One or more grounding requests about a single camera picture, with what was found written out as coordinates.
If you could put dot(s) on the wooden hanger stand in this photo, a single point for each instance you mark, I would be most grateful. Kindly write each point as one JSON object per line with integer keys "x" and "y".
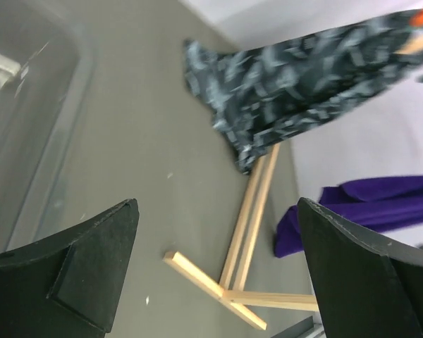
{"x": 229, "y": 290}

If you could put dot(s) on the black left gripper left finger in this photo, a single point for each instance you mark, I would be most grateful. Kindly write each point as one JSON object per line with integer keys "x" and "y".
{"x": 69, "y": 284}

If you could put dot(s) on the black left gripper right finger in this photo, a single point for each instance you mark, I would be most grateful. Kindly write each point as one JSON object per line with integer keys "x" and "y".
{"x": 366, "y": 284}

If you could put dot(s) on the purple sock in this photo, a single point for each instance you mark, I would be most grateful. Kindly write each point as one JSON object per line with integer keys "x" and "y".
{"x": 381, "y": 204}

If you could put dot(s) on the dark patterned sock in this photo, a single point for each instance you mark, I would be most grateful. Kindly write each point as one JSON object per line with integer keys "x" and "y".
{"x": 263, "y": 96}

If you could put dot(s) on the clear plastic bin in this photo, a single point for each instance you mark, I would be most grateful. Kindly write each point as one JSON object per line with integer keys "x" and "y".
{"x": 46, "y": 63}

